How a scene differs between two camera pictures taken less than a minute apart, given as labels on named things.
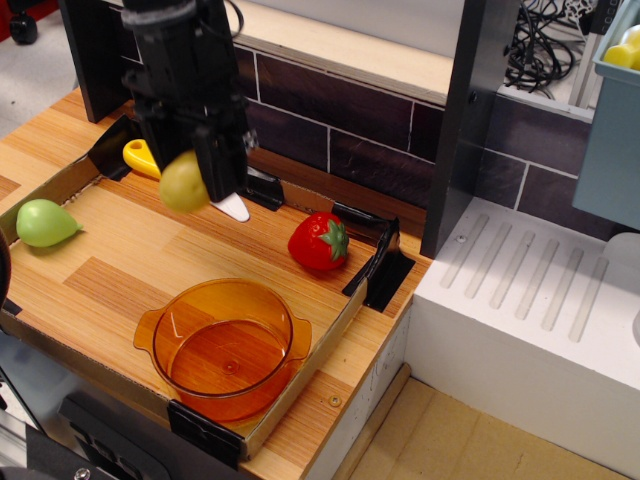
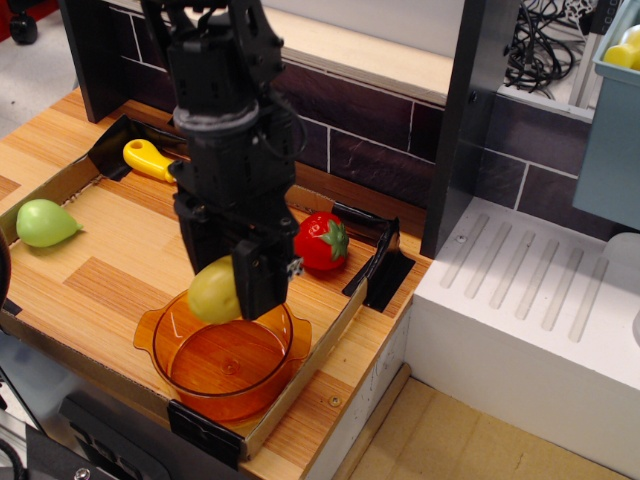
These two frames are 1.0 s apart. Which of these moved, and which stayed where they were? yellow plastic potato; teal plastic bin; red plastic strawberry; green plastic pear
Moved: yellow plastic potato
Stayed: green plastic pear; teal plastic bin; red plastic strawberry
